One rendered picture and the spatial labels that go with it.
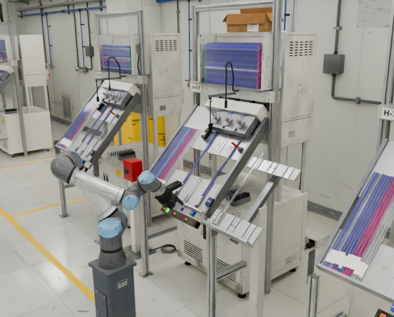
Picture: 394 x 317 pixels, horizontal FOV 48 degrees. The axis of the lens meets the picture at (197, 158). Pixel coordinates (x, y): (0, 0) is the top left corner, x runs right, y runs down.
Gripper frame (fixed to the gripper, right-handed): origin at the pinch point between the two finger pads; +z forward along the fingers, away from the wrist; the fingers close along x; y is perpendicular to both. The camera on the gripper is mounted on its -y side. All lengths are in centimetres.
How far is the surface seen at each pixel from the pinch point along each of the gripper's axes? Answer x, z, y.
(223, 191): 10.0, 10.6, -19.8
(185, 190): -16.6, 9.4, -11.6
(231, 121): -10, 3, -63
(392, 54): 84, -20, -102
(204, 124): -39, 9, -60
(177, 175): -31.7, 9.4, -18.8
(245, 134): 6, 5, -56
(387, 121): 85, 3, -80
